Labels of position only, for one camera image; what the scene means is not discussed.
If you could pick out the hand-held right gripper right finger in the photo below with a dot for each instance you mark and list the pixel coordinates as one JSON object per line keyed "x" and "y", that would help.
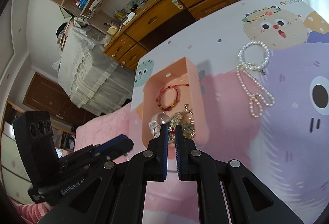
{"x": 178, "y": 154}

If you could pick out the cartoon printed table cover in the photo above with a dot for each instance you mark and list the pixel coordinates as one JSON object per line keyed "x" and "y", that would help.
{"x": 257, "y": 141}

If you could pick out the dark wooden door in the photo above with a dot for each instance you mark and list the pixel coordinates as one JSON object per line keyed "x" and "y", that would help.
{"x": 48, "y": 95}

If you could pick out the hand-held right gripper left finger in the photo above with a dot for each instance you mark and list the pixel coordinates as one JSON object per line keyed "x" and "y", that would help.
{"x": 165, "y": 152}

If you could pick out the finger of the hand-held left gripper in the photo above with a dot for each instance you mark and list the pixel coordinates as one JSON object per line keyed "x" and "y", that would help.
{"x": 113, "y": 142}
{"x": 123, "y": 148}

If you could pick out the wooden desk with drawers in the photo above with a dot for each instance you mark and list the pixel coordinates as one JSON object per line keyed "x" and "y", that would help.
{"x": 159, "y": 8}

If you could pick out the white lace covered cabinet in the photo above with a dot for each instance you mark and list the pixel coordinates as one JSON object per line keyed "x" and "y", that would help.
{"x": 87, "y": 77}

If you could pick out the stack of books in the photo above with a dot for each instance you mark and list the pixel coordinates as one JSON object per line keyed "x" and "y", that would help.
{"x": 64, "y": 39}

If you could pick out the black hat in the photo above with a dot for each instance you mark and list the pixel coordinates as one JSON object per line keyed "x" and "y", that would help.
{"x": 61, "y": 30}

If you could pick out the gold pearl hair ornament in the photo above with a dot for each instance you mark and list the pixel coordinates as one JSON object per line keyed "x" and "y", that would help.
{"x": 183, "y": 121}

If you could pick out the pink blanket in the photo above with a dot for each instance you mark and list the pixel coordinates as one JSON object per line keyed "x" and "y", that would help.
{"x": 102, "y": 126}

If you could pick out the green white drawer hook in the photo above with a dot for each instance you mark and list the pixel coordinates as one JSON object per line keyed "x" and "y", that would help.
{"x": 176, "y": 3}

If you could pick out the orange plastic box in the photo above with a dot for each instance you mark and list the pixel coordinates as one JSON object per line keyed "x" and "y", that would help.
{"x": 164, "y": 80}

